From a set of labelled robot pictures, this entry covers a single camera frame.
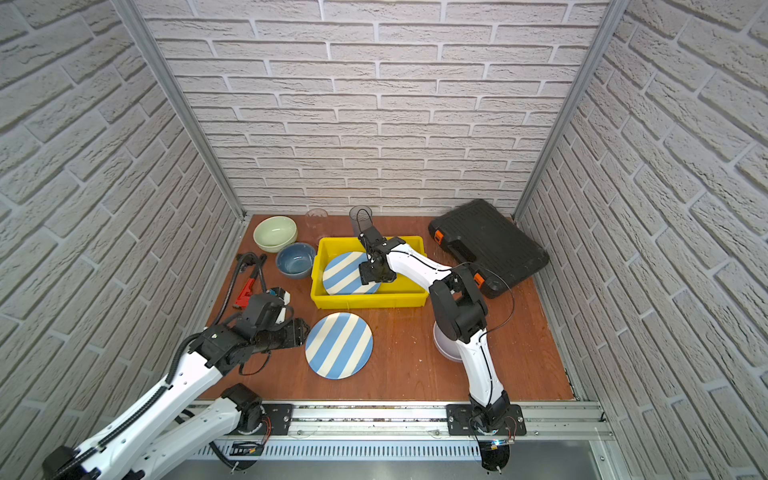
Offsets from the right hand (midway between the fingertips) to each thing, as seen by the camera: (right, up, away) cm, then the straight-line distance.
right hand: (372, 274), depth 96 cm
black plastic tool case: (+43, +8, +5) cm, 44 cm away
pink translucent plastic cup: (-21, +18, +10) cm, 30 cm away
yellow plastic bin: (+10, -6, -2) cm, 12 cm away
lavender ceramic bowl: (+22, -19, -12) cm, 32 cm away
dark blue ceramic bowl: (-28, +4, +8) cm, 29 cm away
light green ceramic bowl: (-39, +15, +15) cm, 44 cm away
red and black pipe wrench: (-41, -5, +1) cm, 42 cm away
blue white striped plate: (-10, 0, +2) cm, 10 cm away
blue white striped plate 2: (-9, -20, -10) cm, 24 cm away
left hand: (-17, -12, -18) cm, 28 cm away
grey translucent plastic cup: (-5, +20, +12) cm, 24 cm away
